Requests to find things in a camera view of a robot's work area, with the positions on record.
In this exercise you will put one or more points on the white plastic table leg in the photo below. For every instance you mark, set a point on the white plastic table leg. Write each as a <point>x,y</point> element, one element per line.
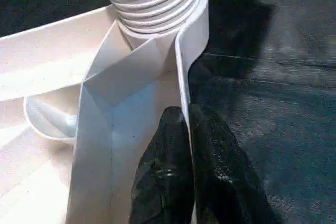
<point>152,3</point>

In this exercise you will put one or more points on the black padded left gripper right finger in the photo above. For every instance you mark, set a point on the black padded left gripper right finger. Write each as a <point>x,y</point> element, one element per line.
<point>223,176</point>

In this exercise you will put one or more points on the black work mat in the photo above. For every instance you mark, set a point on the black work mat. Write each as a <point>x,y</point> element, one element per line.
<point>275,103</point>

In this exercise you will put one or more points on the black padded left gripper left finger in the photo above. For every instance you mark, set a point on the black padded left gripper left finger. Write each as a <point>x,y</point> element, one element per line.
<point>165,161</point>

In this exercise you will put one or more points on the white plastic table top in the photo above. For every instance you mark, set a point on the white plastic table top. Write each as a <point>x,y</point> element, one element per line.
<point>52,58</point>

